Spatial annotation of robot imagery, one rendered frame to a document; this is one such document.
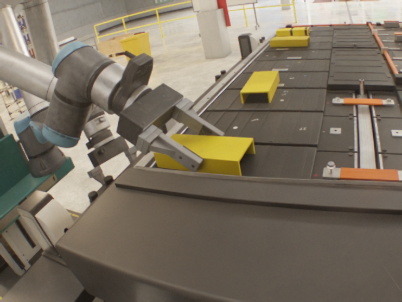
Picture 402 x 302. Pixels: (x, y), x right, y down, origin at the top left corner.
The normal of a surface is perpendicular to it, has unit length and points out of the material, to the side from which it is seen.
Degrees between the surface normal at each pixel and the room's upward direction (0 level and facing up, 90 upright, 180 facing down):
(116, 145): 67
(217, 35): 90
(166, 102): 35
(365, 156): 0
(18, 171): 90
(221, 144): 0
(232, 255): 0
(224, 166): 90
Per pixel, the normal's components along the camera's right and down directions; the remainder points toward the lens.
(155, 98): 0.35, -0.67
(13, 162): 0.90, 0.04
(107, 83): -0.07, -0.11
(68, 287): -0.19, -0.86
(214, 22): -0.39, 0.51
